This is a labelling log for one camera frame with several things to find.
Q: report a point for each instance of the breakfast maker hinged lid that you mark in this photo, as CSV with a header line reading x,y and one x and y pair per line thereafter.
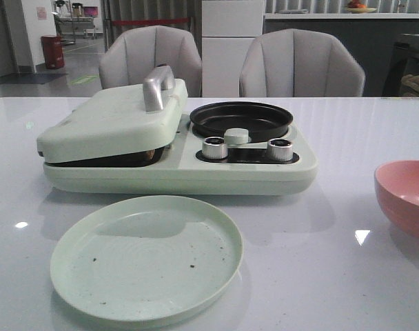
x,y
116,125

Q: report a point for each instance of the pink bowl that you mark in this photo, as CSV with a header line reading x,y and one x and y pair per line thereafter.
x,y
397,193

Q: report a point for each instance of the bread slice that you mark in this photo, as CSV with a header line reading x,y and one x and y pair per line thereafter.
x,y
148,155

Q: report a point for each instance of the mint green breakfast maker base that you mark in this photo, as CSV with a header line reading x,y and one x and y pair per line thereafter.
x,y
179,171

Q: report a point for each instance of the left silver control knob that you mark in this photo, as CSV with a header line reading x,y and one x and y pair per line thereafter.
x,y
214,148

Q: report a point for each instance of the silver control knob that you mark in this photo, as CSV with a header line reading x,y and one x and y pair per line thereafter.
x,y
279,150
214,148

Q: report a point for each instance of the black round frying pan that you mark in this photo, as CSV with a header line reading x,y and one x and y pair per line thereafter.
x,y
263,121

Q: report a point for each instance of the right silver control knob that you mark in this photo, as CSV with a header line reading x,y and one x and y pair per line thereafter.
x,y
279,150

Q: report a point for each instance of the mint green round plate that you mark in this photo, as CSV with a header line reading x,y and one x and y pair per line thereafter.
x,y
147,262

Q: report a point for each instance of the right grey upholstered chair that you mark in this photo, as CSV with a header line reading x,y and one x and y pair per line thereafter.
x,y
300,63

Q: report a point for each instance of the grey upholstered chair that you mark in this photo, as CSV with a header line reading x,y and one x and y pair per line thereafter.
x,y
300,63
136,52

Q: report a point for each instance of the left grey upholstered chair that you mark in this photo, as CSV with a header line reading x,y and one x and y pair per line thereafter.
x,y
136,52

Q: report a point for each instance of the white refrigerator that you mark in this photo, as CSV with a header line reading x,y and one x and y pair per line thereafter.
x,y
228,29

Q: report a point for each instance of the red trash bin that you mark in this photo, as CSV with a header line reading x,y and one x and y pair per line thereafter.
x,y
52,51

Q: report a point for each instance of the fruit plate on counter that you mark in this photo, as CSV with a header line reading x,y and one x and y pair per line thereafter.
x,y
357,7

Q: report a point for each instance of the dark washing machine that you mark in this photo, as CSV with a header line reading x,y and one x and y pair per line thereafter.
x,y
404,61

